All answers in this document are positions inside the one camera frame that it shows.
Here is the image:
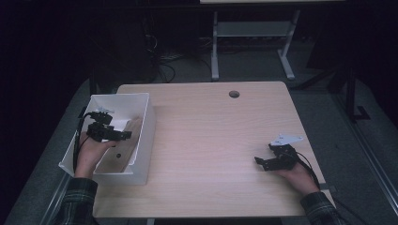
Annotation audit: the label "aluminium rail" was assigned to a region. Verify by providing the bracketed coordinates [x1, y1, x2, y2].
[38, 172, 74, 225]
[331, 93, 398, 217]

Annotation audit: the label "white metal stand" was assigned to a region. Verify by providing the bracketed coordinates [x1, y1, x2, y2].
[209, 8, 301, 83]

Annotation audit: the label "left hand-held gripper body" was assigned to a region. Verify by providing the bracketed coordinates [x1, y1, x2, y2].
[86, 107, 116, 143]

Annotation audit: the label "black floor stand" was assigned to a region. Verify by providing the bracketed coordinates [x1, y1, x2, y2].
[292, 59, 372, 124]

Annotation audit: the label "white box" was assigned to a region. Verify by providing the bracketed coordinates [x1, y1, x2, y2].
[58, 92, 157, 186]

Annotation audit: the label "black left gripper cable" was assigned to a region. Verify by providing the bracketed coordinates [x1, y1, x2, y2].
[71, 111, 95, 173]

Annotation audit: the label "person's left hand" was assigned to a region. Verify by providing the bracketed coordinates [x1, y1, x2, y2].
[74, 133, 120, 179]

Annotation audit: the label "person's right hand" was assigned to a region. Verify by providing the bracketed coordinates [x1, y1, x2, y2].
[277, 163, 321, 197]

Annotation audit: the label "black floor cables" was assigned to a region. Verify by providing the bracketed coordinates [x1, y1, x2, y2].
[142, 18, 214, 83]

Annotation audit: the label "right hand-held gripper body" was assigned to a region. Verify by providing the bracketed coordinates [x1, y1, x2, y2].
[268, 133, 304, 172]

